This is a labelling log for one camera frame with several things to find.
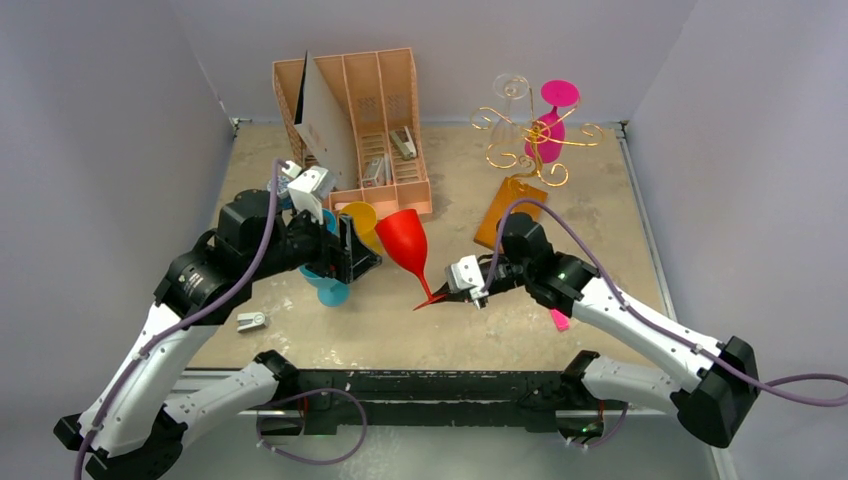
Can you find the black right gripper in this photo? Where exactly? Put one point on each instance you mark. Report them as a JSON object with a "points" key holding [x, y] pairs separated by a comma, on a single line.
{"points": [[496, 284]]}

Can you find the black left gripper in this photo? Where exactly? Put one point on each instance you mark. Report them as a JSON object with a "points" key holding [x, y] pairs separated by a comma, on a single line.
{"points": [[349, 258]]}

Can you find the teal wine glass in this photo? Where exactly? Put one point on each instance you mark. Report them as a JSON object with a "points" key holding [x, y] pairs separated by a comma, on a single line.
{"points": [[330, 292]]}

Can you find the yellow plastic wine glass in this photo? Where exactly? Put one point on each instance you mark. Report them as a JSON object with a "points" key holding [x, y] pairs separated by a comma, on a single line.
{"points": [[365, 219]]}

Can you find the red plastic wine glass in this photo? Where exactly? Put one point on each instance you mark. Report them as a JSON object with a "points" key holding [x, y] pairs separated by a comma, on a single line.
{"points": [[404, 240]]}

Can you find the clear wine glass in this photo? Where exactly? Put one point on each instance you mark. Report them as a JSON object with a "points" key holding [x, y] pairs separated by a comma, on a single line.
{"points": [[511, 88]]}

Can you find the magenta plastic wine glass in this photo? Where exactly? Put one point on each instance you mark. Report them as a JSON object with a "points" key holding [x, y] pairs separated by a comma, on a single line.
{"points": [[563, 97]]}

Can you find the blue plastic wine glass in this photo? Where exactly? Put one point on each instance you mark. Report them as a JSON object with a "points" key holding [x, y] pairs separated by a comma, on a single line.
{"points": [[330, 221]]}

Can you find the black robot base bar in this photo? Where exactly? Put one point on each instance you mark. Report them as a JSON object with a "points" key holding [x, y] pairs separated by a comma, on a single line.
{"points": [[535, 401]]}

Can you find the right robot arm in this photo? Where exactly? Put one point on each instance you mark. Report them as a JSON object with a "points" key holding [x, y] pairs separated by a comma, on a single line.
{"points": [[692, 373]]}

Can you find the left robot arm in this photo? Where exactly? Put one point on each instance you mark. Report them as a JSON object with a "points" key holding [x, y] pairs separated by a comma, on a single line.
{"points": [[135, 429]]}

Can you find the silver item in organizer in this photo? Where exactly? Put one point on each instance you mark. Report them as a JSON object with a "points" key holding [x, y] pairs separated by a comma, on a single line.
{"points": [[377, 171]]}

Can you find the pink plastic clip tool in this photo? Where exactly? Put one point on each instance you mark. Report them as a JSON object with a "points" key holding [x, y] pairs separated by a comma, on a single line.
{"points": [[560, 320]]}

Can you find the small white metal clip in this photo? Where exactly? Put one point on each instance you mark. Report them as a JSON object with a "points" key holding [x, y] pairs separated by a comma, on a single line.
{"points": [[251, 321]]}

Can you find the grey stapler in organizer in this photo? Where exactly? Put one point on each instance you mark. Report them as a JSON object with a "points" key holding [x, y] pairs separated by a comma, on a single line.
{"points": [[404, 142]]}

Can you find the white paper folder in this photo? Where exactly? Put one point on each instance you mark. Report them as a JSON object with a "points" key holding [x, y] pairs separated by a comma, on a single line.
{"points": [[324, 128]]}

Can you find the peach plastic file organizer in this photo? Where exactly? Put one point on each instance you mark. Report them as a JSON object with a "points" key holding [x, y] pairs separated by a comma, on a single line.
{"points": [[377, 91]]}

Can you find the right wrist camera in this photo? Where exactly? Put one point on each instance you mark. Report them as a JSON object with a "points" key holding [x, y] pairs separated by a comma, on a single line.
{"points": [[465, 281]]}

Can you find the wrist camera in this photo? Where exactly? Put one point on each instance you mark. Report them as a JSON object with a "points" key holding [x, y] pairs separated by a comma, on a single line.
{"points": [[465, 281], [308, 188]]}

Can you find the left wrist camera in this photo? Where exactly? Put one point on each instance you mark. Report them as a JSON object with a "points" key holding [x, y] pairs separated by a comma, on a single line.
{"points": [[308, 188]]}

